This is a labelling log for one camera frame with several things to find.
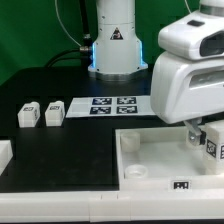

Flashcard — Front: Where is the black cable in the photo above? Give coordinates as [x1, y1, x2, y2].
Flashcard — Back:
[44, 0, 94, 68]

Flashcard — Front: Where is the thin white cable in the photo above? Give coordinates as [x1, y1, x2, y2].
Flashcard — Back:
[54, 0, 84, 48]

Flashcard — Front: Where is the white left bracket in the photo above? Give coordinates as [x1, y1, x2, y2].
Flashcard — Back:
[0, 140, 13, 176]

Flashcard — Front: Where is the tag sheet with markers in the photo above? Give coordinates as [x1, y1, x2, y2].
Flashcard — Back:
[66, 95, 155, 118]

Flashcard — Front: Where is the white front rail fixture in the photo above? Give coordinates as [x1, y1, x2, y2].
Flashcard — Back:
[0, 189, 224, 223]

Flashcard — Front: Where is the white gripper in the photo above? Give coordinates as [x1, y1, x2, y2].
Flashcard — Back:
[151, 11, 224, 146]

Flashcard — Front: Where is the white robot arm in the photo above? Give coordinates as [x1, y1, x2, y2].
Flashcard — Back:
[88, 0, 224, 146]

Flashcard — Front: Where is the white square table top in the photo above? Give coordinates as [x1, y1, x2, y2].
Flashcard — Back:
[115, 126, 224, 191]

